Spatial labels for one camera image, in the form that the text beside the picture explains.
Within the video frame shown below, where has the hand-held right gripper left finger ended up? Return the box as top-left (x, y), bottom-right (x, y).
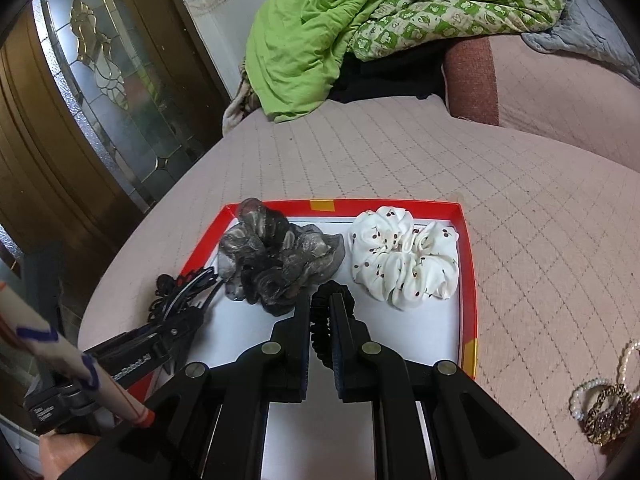
top-left (60, 292), bottom-right (312, 480)

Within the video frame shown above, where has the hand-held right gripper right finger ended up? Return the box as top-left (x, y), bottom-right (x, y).
top-left (329, 294), bottom-right (576, 480)

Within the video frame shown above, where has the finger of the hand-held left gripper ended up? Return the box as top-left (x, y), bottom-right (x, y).
top-left (82, 305), bottom-right (207, 363)

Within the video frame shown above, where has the black coil hair tie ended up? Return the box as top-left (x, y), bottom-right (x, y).
top-left (309, 281), bottom-right (357, 369)

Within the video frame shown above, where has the red shallow tray box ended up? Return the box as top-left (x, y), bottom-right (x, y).
top-left (127, 200), bottom-right (479, 480)

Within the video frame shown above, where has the black hair clip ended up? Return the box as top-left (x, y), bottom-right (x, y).
top-left (146, 266), bottom-right (227, 333)

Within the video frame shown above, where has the small white bead bracelet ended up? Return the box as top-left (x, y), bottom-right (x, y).
top-left (569, 377), bottom-right (617, 425)

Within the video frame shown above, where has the gold chain bracelet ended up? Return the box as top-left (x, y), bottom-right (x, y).
top-left (581, 384), bottom-right (635, 447)

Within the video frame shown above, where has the large pearl bracelet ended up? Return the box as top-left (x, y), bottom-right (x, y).
top-left (616, 339), bottom-right (640, 387)

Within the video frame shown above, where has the person's left forearm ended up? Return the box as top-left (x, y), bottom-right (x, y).
top-left (0, 280), bottom-right (155, 427)

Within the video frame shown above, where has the grey black organza scrunchie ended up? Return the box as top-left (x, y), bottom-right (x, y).
top-left (217, 198), bottom-right (347, 317)

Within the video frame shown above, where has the white cherry print scrunchie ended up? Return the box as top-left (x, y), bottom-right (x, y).
top-left (348, 205), bottom-right (460, 310)

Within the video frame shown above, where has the wooden door with glass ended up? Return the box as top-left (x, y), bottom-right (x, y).
top-left (0, 0), bottom-right (232, 286)

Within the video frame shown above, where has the beige patterned cloth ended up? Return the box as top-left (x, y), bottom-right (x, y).
top-left (222, 57), bottom-right (262, 135)

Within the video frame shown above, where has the dark cloth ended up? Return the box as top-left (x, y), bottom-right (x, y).
top-left (327, 39), bottom-right (447, 107)

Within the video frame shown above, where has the pink bolster pillow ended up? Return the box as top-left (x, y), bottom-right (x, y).
top-left (442, 34), bottom-right (640, 163)

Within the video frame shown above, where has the green quilt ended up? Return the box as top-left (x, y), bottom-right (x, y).
top-left (246, 0), bottom-right (569, 124)

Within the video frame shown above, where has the grey quilted pillow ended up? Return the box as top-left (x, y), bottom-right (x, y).
top-left (521, 0), bottom-right (640, 88)

